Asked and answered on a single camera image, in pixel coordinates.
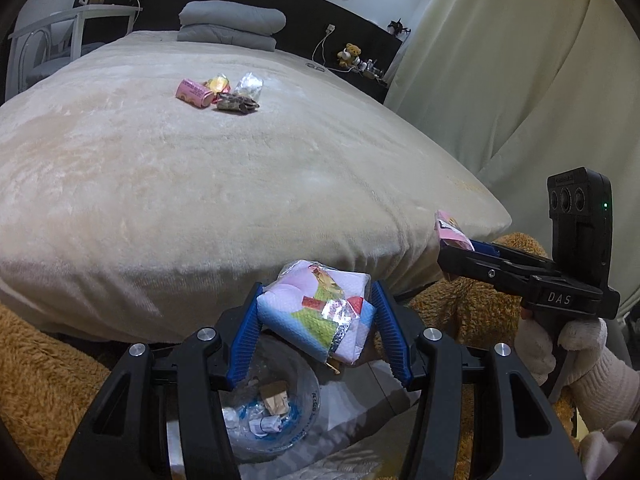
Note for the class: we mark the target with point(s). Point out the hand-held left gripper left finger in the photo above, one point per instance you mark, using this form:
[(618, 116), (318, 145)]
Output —
[(245, 345)]

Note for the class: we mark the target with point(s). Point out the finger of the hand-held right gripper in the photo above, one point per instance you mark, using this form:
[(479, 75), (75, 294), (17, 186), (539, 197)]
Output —
[(485, 246), (480, 270)]

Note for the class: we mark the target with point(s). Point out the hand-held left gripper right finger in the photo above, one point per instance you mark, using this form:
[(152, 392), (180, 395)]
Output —
[(390, 340)]

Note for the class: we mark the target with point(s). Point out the brown paper bag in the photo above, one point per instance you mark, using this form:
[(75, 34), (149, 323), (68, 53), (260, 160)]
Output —
[(276, 400)]

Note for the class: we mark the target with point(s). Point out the white printed tissue packet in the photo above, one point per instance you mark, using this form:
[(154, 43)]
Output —
[(310, 320)]

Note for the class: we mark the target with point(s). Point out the white tissue ball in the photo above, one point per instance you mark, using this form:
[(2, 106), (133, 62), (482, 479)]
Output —
[(267, 425)]

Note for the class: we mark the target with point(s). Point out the bin with clear plastic liner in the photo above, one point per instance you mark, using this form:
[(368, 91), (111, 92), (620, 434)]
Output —
[(305, 425)]

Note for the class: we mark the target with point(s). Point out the dark wrapper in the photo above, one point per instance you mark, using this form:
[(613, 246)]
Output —
[(235, 104)]

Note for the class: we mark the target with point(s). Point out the pink snack box wrapper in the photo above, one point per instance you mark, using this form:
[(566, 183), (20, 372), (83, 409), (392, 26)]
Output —
[(192, 92)]

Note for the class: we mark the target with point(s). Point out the clear wrapper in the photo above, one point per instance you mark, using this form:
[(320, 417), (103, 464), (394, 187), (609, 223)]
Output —
[(248, 85)]

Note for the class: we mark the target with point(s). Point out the gold foil wrapper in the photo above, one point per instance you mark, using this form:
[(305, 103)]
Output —
[(217, 83)]

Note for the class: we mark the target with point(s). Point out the person's right forearm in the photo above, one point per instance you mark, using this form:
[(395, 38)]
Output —
[(605, 390)]

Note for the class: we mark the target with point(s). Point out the person's right hand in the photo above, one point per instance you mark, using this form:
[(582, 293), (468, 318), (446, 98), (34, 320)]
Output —
[(537, 355)]

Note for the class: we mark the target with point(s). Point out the white plastic packaging bag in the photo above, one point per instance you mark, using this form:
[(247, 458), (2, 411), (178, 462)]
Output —
[(325, 465)]

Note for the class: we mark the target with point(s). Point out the cream curtain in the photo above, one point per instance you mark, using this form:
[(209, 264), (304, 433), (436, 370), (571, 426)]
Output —
[(500, 85)]

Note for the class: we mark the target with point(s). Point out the beige bed blanket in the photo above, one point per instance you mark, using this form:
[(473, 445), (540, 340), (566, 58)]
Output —
[(200, 185)]

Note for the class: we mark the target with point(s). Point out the brown fuzzy plush fabric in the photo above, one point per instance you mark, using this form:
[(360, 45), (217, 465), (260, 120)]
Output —
[(40, 385)]

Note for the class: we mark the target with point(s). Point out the group of small toiletry bottles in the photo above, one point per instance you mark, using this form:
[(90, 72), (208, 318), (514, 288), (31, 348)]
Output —
[(372, 70)]

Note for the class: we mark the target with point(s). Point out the brown teddy bear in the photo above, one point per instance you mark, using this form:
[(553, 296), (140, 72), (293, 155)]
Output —
[(350, 54)]

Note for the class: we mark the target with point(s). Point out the black headboard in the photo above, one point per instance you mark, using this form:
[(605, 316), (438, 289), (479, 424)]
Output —
[(310, 25)]

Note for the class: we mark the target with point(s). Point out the grey folded duvet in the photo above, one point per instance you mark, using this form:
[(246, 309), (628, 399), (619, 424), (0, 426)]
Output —
[(230, 20)]

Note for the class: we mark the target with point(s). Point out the grey seat cushion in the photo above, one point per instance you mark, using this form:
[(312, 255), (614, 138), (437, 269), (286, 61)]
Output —
[(52, 66), (91, 48)]

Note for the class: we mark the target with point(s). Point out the white chair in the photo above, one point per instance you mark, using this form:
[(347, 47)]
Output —
[(37, 45)]

